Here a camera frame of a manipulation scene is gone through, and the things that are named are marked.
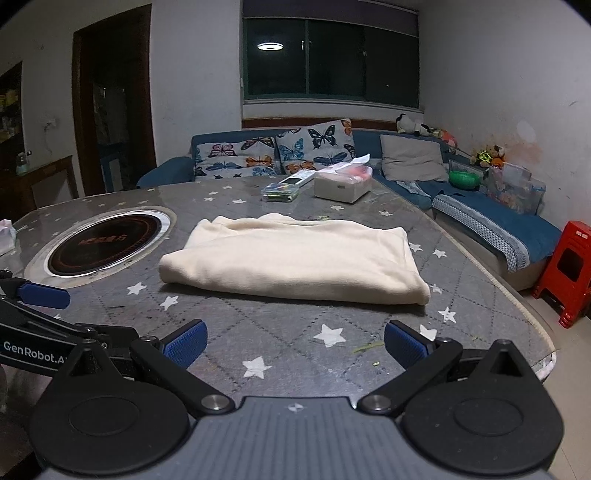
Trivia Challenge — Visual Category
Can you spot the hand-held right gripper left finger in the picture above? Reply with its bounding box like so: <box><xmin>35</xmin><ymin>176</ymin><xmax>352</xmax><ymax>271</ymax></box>
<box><xmin>69</xmin><ymin>318</ymin><xmax>237</xmax><ymax>415</ymax></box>

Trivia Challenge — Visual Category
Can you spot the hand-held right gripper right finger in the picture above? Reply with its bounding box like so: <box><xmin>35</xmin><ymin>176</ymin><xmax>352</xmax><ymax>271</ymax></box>
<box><xmin>359</xmin><ymin>319</ymin><xmax>539</xmax><ymax>415</ymax></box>

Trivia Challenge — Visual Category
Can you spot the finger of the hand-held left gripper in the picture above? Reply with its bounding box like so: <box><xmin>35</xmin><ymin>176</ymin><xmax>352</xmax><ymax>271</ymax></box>
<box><xmin>0</xmin><ymin>298</ymin><xmax>140</xmax><ymax>352</ymax></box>
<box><xmin>0</xmin><ymin>270</ymin><xmax>71</xmax><ymax>311</ymax></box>

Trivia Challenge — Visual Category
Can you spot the cream t-shirt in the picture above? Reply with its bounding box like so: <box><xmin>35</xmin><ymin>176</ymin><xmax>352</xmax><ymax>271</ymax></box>
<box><xmin>158</xmin><ymin>213</ymin><xmax>431</xmax><ymax>306</ymax></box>

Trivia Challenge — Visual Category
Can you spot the pink white tissue pack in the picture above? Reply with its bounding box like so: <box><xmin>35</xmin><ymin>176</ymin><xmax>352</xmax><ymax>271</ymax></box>
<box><xmin>0</xmin><ymin>218</ymin><xmax>18</xmax><ymax>257</ymax></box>

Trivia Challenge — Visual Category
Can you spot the round built-in induction hob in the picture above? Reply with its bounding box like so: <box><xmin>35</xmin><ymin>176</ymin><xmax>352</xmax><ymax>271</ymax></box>
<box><xmin>25</xmin><ymin>206</ymin><xmax>179</xmax><ymax>278</ymax></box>

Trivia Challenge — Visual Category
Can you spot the grey star tablecloth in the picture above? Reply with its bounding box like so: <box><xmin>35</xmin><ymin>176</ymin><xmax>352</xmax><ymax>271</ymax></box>
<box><xmin>0</xmin><ymin>178</ymin><xmax>557</xmax><ymax>403</ymax></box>

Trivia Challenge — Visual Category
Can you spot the dark wooden sideboard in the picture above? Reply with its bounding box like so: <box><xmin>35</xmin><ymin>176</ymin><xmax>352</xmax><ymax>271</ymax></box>
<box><xmin>0</xmin><ymin>154</ymin><xmax>79</xmax><ymax>223</ymax></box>

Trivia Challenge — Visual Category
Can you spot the blue white checked sofa cover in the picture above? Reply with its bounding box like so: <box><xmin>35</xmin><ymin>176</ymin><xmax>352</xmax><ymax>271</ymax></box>
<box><xmin>431</xmin><ymin>193</ymin><xmax>533</xmax><ymax>274</ymax></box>

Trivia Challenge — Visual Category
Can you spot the blue corner sofa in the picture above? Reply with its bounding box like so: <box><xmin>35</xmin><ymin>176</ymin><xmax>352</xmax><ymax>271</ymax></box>
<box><xmin>136</xmin><ymin>129</ymin><xmax>565</xmax><ymax>292</ymax></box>

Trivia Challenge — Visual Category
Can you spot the white tissue box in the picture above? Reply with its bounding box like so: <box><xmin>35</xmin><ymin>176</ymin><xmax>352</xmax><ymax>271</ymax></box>
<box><xmin>313</xmin><ymin>164</ymin><xmax>374</xmax><ymax>204</ymax></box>

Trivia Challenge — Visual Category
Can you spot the green bowl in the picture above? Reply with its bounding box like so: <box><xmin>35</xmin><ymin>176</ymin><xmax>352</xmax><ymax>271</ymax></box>
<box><xmin>447</xmin><ymin>170</ymin><xmax>481</xmax><ymax>189</ymax></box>

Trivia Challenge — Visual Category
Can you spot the clear bag of colourful items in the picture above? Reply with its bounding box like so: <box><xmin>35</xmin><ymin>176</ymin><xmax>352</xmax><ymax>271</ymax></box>
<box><xmin>260</xmin><ymin>182</ymin><xmax>301</xmax><ymax>203</ymax></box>

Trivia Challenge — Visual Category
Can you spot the red plastic stool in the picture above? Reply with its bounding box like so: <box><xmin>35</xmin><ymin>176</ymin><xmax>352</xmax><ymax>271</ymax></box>
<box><xmin>530</xmin><ymin>220</ymin><xmax>591</xmax><ymax>330</ymax></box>

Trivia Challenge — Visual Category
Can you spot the beige cushion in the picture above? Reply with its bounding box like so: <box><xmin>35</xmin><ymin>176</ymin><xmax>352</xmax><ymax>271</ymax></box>
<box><xmin>379</xmin><ymin>133</ymin><xmax>451</xmax><ymax>182</ymax></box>

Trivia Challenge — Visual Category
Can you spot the clear plastic storage box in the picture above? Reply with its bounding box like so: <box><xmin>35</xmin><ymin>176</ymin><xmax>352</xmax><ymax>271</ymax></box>
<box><xmin>484</xmin><ymin>163</ymin><xmax>547</xmax><ymax>216</ymax></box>

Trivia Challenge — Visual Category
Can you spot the wide butterfly print pillow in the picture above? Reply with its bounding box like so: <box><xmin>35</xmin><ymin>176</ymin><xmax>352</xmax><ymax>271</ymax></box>
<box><xmin>193</xmin><ymin>136</ymin><xmax>280</xmax><ymax>181</ymax></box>

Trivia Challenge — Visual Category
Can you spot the white flat packet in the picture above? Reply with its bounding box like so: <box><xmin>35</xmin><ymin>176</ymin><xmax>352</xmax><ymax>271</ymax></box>
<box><xmin>279</xmin><ymin>169</ymin><xmax>320</xmax><ymax>189</ymax></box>

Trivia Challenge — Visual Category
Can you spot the pile of small toys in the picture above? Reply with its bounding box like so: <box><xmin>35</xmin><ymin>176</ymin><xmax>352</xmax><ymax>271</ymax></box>
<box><xmin>470</xmin><ymin>145</ymin><xmax>507</xmax><ymax>168</ymax></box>

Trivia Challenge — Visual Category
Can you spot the square butterfly print pillow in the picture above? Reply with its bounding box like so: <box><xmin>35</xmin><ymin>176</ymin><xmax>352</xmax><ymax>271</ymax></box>
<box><xmin>275</xmin><ymin>118</ymin><xmax>359</xmax><ymax>175</ymax></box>

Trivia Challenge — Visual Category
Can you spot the black white plush toy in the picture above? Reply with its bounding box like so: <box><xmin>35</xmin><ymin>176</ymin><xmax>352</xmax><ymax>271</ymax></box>
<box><xmin>396</xmin><ymin>113</ymin><xmax>431</xmax><ymax>136</ymax></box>

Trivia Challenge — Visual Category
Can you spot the dark window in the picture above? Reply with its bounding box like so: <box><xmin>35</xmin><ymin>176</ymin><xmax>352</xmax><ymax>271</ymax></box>
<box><xmin>240</xmin><ymin>17</ymin><xmax>422</xmax><ymax>102</ymax></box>

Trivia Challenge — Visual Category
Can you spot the dark wooden door frame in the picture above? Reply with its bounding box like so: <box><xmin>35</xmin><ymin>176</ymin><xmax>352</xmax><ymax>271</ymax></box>
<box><xmin>71</xmin><ymin>4</ymin><xmax>158</xmax><ymax>197</ymax></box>

